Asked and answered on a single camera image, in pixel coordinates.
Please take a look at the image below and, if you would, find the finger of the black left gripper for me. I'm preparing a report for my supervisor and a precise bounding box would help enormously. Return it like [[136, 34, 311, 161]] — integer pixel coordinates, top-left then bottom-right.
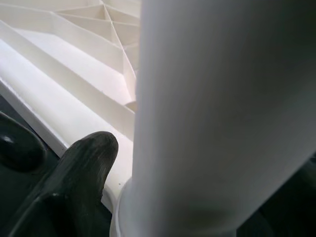
[[0, 111, 47, 171]]

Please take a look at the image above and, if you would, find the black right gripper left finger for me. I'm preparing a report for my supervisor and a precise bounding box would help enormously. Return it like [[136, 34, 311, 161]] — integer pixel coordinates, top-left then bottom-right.
[[7, 130, 119, 237]]

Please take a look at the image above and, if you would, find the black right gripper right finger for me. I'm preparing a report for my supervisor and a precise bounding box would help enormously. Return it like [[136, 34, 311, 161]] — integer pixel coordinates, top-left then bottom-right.
[[237, 153, 316, 237]]

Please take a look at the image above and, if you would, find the white plastic table top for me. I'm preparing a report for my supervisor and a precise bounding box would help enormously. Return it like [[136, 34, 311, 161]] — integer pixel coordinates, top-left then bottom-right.
[[0, 0, 143, 223]]

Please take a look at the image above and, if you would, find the white plastic table leg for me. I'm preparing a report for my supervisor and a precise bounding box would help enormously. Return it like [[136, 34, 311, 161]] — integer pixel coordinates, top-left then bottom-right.
[[110, 0, 316, 237]]

